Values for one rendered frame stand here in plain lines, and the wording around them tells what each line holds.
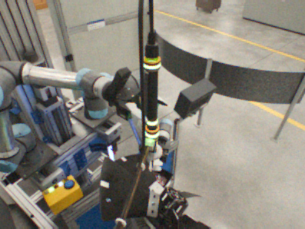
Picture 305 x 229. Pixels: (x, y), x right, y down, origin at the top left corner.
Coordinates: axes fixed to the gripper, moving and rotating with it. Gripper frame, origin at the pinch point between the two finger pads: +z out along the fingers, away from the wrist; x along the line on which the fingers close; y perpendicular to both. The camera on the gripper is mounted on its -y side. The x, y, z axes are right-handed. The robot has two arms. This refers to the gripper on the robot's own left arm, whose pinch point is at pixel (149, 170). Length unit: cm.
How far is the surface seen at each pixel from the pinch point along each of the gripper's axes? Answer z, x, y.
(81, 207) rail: 10, 37, -34
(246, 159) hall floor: -120, 108, 99
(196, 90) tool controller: -63, -8, 16
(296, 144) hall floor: -157, 102, 162
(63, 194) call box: 15.3, 14.9, -38.7
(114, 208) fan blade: 31.2, -20.3, -6.4
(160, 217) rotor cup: 21.9, -2.5, 9.5
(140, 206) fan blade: 24.3, -12.1, 1.3
